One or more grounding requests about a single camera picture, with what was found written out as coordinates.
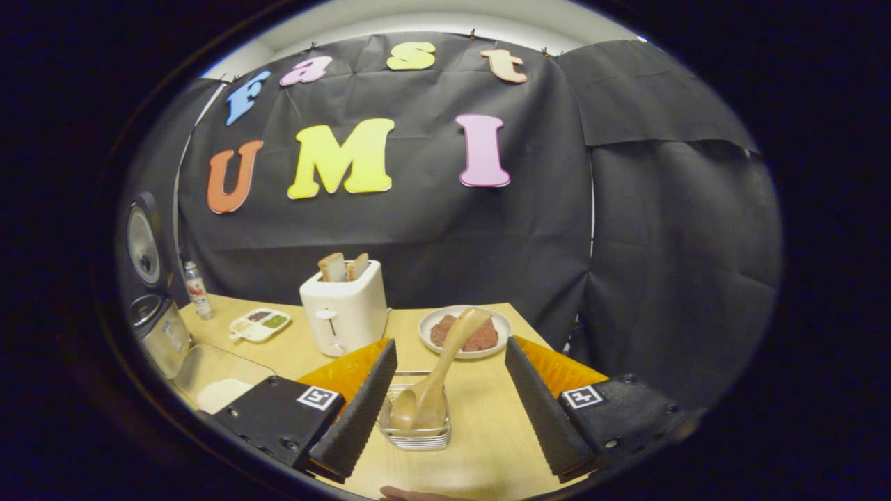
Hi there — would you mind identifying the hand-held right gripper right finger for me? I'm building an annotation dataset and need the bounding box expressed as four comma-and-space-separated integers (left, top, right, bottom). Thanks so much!
505, 337, 697, 484

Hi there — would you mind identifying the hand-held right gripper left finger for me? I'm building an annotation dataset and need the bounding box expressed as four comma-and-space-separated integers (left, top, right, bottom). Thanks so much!
212, 339, 399, 484

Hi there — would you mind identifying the clear plastic rice container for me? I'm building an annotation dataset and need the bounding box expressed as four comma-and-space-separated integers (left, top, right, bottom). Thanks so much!
171, 343, 278, 415

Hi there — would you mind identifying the small clear bottle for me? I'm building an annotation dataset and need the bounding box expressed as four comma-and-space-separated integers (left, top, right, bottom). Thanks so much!
184, 261, 216, 321

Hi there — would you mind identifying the brown meat piece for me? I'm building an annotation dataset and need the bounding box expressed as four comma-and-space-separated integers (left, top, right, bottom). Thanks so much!
430, 315, 460, 347
463, 319, 499, 352

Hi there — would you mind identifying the clear glass chopstick holder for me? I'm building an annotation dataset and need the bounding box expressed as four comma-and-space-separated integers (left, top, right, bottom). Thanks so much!
378, 371, 452, 451

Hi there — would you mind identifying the white round plate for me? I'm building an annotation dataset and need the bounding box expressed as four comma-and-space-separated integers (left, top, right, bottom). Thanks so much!
418, 305, 513, 360

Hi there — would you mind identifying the dark grey rice cooker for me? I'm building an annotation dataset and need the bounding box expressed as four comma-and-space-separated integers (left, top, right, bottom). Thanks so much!
115, 191, 194, 381

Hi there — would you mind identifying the white divided spice dish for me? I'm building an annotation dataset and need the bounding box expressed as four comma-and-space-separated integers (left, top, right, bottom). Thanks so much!
228, 308, 292, 344

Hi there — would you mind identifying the white toaster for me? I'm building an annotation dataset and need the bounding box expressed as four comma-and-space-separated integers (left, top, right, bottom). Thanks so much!
299, 260, 388, 358

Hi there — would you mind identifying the black backdrop cloth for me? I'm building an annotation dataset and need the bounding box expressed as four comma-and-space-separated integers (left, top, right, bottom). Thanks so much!
115, 31, 784, 411

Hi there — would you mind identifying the wooden spoon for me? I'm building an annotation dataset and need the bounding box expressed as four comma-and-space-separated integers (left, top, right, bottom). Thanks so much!
388, 307, 492, 430

